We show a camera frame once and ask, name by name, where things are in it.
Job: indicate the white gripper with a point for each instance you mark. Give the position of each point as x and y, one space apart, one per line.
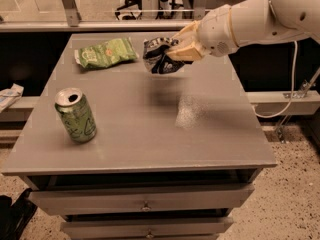
216 34

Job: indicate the blue chip bag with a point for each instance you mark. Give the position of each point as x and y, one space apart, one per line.
155 58

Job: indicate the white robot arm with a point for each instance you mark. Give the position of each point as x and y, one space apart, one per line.
275 21

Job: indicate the green chip bag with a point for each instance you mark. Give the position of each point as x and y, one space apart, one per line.
106 54

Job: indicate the green soda can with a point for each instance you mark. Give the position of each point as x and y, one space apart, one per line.
75 113

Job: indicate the black bag on floor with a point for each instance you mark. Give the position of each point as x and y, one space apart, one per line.
14 216

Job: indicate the grey drawer cabinet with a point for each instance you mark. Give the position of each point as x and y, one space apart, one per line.
193 127

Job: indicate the metal railing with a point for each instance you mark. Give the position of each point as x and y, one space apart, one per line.
97 15

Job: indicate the lower drawer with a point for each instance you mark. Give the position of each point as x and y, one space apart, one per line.
147 229

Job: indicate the drawer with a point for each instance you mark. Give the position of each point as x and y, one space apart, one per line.
149 199
147 229

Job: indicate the white packet on ledge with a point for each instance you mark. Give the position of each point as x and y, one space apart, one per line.
10 96

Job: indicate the upper drawer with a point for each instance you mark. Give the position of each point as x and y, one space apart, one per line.
149 199

